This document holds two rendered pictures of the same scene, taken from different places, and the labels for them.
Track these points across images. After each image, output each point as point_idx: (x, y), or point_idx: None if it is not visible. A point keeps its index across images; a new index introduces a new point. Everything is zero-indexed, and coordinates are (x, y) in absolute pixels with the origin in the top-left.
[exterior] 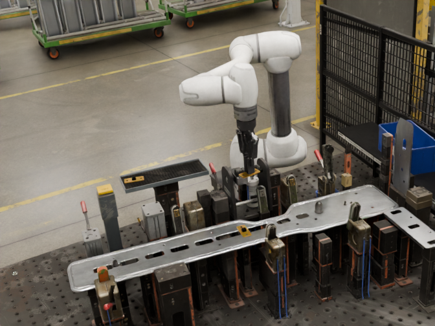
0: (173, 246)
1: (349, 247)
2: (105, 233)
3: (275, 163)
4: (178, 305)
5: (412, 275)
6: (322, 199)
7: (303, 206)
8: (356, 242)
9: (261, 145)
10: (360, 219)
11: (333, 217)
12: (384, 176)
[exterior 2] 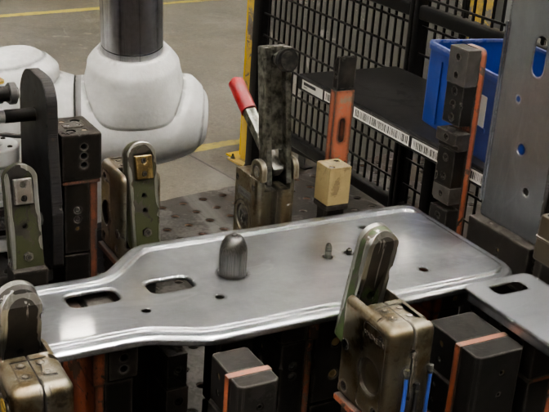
0: None
1: (342, 410)
2: None
3: (107, 150)
4: None
5: None
6: (248, 238)
7: (179, 255)
8: (372, 391)
9: (68, 87)
10: (393, 299)
11: (286, 293)
12: (447, 189)
